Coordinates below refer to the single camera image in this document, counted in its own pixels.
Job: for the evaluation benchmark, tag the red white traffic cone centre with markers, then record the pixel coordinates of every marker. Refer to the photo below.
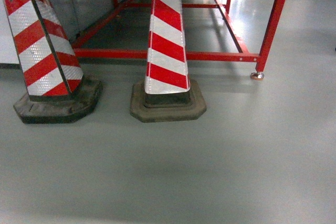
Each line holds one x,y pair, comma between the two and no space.
167,93

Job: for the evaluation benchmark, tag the red white traffic cone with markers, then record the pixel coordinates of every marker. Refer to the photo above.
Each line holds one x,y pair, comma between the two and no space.
167,93
57,91

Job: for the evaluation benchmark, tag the red white traffic cone left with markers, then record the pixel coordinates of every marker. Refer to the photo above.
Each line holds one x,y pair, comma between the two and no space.
57,91

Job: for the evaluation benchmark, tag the red metal frame table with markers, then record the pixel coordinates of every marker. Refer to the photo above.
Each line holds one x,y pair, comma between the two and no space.
242,54

